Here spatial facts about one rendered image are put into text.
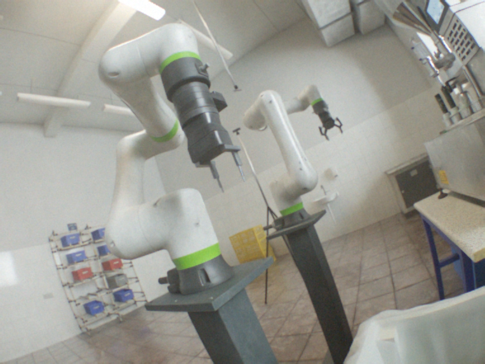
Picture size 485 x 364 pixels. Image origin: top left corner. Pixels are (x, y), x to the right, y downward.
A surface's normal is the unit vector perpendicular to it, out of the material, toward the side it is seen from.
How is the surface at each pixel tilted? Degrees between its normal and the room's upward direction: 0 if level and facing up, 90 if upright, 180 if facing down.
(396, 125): 90
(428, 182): 90
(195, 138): 87
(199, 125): 99
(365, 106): 90
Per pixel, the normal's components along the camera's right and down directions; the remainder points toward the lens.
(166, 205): -0.01, -0.20
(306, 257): -0.52, 0.07
